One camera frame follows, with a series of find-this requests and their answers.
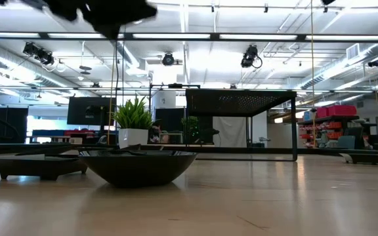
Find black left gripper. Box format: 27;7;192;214
42;0;159;40

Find black pointed plate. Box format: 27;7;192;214
14;145;80;157

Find large black bowl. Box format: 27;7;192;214
79;149;199;189

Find black square mini plate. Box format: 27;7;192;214
339;151;378;166
0;153;89;181

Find white LED light strip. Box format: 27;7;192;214
304;34;378;41
0;31;41;39
132;33;211;40
219;33;299;41
47;32;125;39

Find twin black ceiling spotlights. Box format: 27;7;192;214
22;41;56;66

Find green spiky plant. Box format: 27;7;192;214
111;95;155;131

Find black monitor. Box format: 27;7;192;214
66;96;117;127

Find large red storage bin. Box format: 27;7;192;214
327;104;358;118

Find black screen panel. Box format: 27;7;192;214
154;108;186;134

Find black storage rack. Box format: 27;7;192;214
296;114;378;150

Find person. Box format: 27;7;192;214
148;120;164;144

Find white square plant pot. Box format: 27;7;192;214
117;128;150;149

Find red bench strip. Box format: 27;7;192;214
63;129;96;138

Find small green leafy plant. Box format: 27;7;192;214
180;115;201;146

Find black perforated metal shelf riser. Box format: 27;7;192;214
184;88;298;162

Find small black footed plate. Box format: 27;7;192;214
77;146;117;152

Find blue-grey box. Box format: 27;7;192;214
337;135;356;150

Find black partition panel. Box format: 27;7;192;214
0;106;30;144

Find white cloth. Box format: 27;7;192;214
212;116;248;149

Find black hanging cable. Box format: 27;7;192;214
114;38;121;99
121;24;127;106

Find yellow hanging cord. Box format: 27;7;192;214
309;0;317;148

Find round black ceiling camera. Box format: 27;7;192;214
161;52;176;67

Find black camera stand frame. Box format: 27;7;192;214
148;83;201;145

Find black ceiling camera with cable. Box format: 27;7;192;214
240;44;263;69

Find black overhead frame bar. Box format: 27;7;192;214
0;31;378;43

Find black table side rail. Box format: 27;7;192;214
0;142;378;155

